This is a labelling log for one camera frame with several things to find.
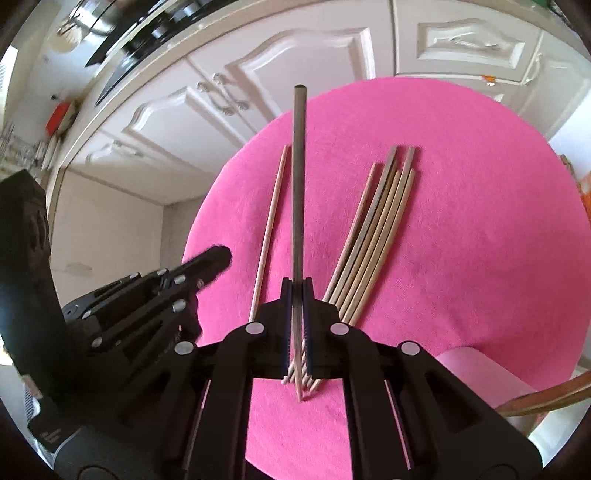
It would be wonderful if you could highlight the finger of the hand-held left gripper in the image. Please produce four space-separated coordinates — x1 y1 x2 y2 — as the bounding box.
88 294 204 354
62 246 232 320

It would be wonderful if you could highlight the brown wooden chopstick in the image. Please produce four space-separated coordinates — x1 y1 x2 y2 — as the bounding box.
501 392 583 417
496 375 591 411

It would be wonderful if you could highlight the dark wooden chopstick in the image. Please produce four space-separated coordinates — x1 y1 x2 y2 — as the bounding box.
291 84 309 403

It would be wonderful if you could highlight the light wooden chopstick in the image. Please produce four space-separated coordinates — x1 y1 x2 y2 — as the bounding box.
248 144 291 322

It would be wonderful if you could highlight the orange printed packet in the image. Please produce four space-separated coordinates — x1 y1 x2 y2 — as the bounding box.
561 154 591 209

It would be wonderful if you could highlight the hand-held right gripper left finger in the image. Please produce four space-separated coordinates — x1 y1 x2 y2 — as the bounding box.
91 277 294 480

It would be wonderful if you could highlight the black gas hob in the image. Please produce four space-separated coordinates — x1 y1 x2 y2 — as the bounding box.
95 28 195 107

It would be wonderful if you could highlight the pile of wooden chopsticks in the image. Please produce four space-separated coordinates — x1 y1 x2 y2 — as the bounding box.
281 145 419 398

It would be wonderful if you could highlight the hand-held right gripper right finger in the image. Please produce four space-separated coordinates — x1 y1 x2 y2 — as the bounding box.
301 277 544 480

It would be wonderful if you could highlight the red bowl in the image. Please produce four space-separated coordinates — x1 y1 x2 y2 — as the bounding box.
45 102 78 136

